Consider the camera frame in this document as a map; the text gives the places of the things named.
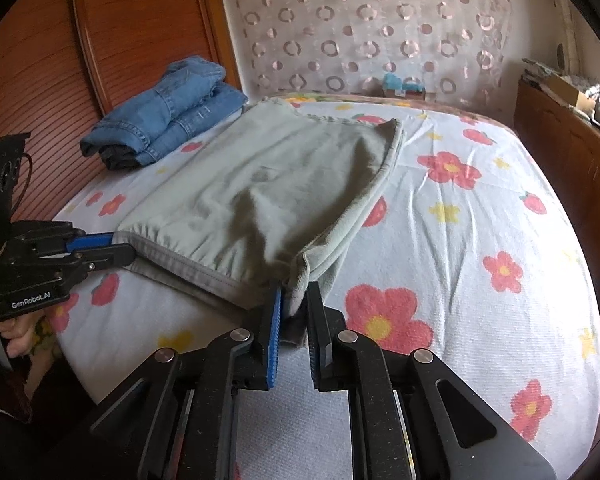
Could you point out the circle-patterned sheer cloth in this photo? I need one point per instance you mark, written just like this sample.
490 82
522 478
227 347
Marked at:
380 25

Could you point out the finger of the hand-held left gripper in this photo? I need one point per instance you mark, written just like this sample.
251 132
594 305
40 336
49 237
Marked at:
107 257
92 241

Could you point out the floral blanket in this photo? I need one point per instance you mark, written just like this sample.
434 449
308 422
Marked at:
430 105

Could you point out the person's dark clothing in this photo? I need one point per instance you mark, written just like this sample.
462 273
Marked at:
10 440

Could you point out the bed with floral sheet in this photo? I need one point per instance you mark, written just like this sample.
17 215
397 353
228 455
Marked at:
480 220

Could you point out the pile of patterned cloth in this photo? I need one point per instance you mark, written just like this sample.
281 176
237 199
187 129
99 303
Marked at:
540 67

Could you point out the small cardboard box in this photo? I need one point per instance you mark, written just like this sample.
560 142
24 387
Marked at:
410 92

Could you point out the wooden louvered wardrobe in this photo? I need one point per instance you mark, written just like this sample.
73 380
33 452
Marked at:
130 35

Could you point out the open cardboard box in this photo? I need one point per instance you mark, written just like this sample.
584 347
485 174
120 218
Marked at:
570 91

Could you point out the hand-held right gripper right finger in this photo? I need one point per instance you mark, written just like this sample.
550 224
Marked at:
320 345

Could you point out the folded blue jeans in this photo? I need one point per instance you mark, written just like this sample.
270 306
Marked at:
170 115

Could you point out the blue cloth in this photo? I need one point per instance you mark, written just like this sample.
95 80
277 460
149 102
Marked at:
394 81

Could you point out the person's left hand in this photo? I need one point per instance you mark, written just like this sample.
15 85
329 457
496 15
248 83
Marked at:
15 332

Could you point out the wooden cabinet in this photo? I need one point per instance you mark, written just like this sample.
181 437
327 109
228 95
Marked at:
555 150

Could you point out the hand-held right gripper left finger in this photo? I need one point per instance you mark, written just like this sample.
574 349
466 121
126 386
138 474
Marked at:
275 340

